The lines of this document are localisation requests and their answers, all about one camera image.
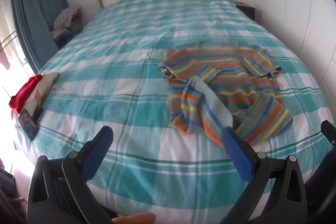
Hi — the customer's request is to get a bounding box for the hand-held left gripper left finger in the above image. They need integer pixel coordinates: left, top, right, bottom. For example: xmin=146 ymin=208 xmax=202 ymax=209
xmin=26 ymin=125 xmax=114 ymax=224

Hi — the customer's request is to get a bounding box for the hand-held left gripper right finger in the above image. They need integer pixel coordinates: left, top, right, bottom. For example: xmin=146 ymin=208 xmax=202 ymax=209
xmin=220 ymin=127 xmax=308 ymax=224

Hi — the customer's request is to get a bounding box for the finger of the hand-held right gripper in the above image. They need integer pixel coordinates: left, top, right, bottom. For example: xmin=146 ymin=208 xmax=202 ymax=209
xmin=321 ymin=120 xmax=336 ymax=147

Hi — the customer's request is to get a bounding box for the striped knit sweater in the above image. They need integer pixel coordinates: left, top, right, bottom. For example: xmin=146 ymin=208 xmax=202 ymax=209
xmin=160 ymin=41 xmax=294 ymax=148

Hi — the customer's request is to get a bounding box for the pile of clothes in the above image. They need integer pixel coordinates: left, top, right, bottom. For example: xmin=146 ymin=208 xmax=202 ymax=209
xmin=51 ymin=5 xmax=84 ymax=49

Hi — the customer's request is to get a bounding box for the person's left hand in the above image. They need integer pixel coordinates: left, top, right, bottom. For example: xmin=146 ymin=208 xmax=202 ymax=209
xmin=112 ymin=213 xmax=157 ymax=224

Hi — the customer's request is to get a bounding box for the black phone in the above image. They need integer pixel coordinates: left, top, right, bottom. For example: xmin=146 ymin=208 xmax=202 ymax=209
xmin=18 ymin=109 xmax=44 ymax=141

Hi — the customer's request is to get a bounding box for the beige cloth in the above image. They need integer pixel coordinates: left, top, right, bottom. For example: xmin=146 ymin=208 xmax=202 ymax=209
xmin=18 ymin=72 xmax=60 ymax=126

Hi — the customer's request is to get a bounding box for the teal checked bed sheet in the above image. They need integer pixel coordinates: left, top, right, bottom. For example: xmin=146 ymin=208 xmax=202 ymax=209
xmin=14 ymin=0 xmax=335 ymax=222

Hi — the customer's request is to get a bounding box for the red cloth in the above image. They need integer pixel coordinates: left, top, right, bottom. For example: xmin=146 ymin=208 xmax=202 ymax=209
xmin=9 ymin=75 xmax=43 ymax=113

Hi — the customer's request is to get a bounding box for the dark nightstand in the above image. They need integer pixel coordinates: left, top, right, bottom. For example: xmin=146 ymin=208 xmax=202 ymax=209
xmin=234 ymin=1 xmax=256 ymax=21

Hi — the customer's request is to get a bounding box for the blue curtain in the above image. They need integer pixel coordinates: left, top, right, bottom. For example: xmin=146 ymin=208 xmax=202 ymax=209
xmin=9 ymin=0 xmax=69 ymax=75

